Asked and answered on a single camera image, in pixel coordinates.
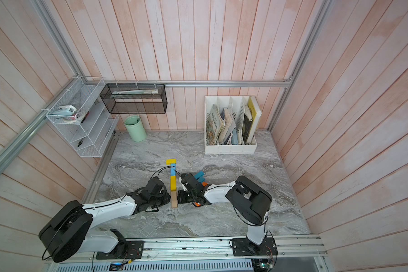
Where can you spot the short yellow block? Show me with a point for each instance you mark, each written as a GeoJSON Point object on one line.
{"type": "Point", "coordinates": [170, 161]}

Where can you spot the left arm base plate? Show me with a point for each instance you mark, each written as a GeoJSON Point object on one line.
{"type": "Point", "coordinates": [125, 250]}

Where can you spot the natural wood block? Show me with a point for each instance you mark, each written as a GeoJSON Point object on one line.
{"type": "Point", "coordinates": [174, 202]}

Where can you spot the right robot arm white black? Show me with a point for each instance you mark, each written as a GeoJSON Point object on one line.
{"type": "Point", "coordinates": [250, 202]}

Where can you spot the teal block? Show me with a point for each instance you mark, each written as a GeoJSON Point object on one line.
{"type": "Point", "coordinates": [198, 175]}
{"type": "Point", "coordinates": [202, 181]}

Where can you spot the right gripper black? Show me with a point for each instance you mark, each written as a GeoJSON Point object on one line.
{"type": "Point", "coordinates": [181, 199]}

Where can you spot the white wire wall shelf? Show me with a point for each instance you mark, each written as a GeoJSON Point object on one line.
{"type": "Point", "coordinates": [90, 134]}

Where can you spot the teal block upper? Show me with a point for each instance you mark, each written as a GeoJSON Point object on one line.
{"type": "Point", "coordinates": [198, 175]}

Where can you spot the long yellow block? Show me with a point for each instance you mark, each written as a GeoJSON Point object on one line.
{"type": "Point", "coordinates": [173, 183]}

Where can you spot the black mesh wall basket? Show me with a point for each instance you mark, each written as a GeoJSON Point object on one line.
{"type": "Point", "coordinates": [134, 104]}

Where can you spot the white file organizer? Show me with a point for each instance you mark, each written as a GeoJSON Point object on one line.
{"type": "Point", "coordinates": [231, 141]}

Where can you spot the tape dispenser on shelf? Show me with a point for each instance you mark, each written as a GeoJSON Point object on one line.
{"type": "Point", "coordinates": [68, 113]}

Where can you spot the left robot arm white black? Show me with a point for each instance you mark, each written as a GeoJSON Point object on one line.
{"type": "Point", "coordinates": [71, 230]}

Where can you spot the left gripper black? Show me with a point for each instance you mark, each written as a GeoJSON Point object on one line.
{"type": "Point", "coordinates": [166, 197]}

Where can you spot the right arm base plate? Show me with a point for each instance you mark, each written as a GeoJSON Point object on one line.
{"type": "Point", "coordinates": [244, 247]}

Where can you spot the paper in mesh basket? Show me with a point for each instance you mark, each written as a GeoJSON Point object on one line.
{"type": "Point", "coordinates": [135, 92]}

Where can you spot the teal block lower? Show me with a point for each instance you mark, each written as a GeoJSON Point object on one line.
{"type": "Point", "coordinates": [202, 181]}

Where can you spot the illustrated children's book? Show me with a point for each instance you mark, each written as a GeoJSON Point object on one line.
{"type": "Point", "coordinates": [214, 125]}

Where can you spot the light blue block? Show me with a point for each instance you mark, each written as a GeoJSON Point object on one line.
{"type": "Point", "coordinates": [173, 169]}

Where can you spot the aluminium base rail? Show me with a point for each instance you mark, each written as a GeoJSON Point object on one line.
{"type": "Point", "coordinates": [218, 248]}

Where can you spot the yellow cover book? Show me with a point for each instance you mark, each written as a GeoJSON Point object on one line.
{"type": "Point", "coordinates": [252, 116]}

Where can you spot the green plastic cup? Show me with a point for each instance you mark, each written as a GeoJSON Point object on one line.
{"type": "Point", "coordinates": [135, 128]}

